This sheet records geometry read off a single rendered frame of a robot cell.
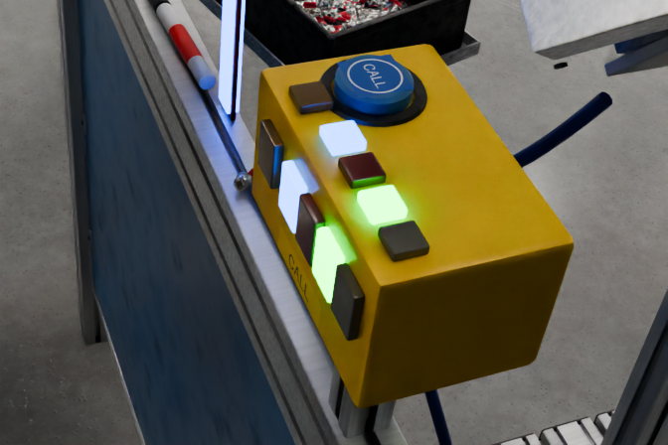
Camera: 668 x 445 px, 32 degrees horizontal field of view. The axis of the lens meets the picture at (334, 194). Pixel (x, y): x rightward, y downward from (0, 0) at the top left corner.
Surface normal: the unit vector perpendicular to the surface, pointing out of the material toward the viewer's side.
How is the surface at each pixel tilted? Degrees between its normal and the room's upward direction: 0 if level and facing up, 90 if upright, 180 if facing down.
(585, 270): 0
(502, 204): 0
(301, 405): 90
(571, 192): 0
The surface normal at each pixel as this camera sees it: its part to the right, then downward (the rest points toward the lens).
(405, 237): 0.10, -0.73
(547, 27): -0.39, 0.02
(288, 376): -0.93, 0.18
